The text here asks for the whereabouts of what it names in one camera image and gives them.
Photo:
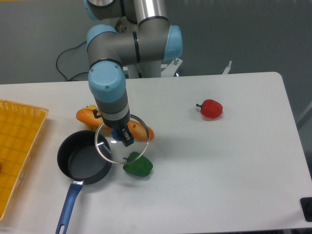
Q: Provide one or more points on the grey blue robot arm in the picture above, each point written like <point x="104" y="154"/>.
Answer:
<point x="155" y="39"/>

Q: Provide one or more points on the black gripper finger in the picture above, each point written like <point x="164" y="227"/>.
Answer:
<point x="127" y="137"/>

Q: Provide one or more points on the yellow plastic basket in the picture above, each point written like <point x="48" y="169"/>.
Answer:
<point x="20" y="125"/>

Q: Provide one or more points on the glass lid blue knob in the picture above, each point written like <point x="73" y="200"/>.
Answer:
<point x="115" y="151"/>

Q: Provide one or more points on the red toy bell pepper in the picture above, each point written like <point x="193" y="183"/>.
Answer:
<point x="210" y="108"/>

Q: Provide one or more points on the green toy bell pepper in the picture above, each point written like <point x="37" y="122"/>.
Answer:
<point x="141" y="167"/>

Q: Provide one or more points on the toy baguette bread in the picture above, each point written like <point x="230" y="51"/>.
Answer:
<point x="136" y="128"/>

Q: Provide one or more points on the black device at table edge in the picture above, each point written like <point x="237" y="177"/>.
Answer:
<point x="306" y="204"/>

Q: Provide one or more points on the black saucepan blue handle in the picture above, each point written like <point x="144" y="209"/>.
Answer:
<point x="80" y="161"/>

